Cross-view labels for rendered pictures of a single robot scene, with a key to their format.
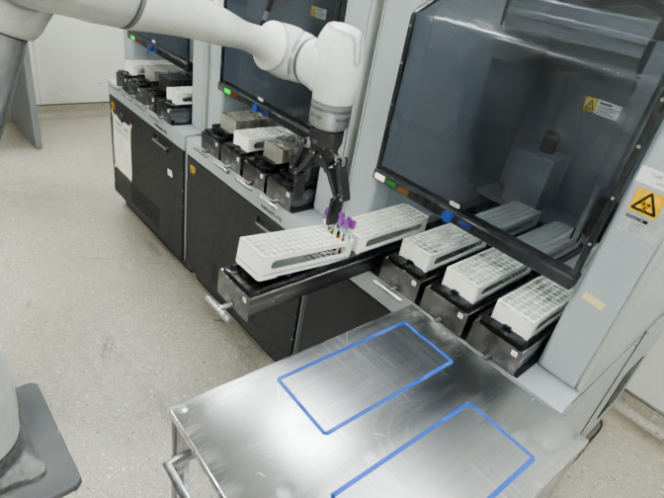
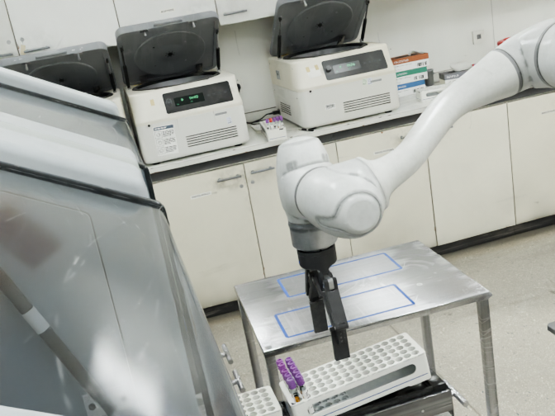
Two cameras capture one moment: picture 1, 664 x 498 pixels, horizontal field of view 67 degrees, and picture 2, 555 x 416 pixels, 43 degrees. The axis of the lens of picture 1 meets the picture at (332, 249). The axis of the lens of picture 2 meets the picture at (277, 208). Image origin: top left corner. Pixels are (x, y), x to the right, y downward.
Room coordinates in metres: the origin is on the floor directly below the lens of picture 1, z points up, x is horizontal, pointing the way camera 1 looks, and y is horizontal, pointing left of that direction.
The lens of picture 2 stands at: (2.18, 0.75, 1.65)
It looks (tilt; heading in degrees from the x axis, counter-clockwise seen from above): 17 degrees down; 215
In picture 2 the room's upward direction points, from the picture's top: 10 degrees counter-clockwise
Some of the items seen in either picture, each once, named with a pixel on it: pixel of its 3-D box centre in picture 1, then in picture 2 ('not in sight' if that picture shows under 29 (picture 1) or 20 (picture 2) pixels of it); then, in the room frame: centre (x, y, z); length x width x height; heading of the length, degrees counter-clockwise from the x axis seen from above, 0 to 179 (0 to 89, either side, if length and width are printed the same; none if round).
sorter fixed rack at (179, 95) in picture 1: (202, 96); not in sight; (2.23, 0.71, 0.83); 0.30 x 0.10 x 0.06; 137
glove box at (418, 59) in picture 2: not in sight; (406, 59); (-1.86, -0.95, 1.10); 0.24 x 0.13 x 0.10; 135
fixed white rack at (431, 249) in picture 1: (446, 244); not in sight; (1.27, -0.32, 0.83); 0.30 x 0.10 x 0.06; 137
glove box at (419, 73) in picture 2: not in sight; (405, 75); (-1.84, -0.97, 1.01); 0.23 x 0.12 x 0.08; 136
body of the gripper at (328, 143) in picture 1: (324, 145); (319, 267); (1.09, 0.06, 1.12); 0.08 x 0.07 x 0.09; 47
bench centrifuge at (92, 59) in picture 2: not in sight; (68, 111); (-0.32, -2.19, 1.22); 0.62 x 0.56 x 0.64; 45
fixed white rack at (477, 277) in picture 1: (490, 272); not in sight; (1.16, -0.43, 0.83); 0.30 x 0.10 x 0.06; 137
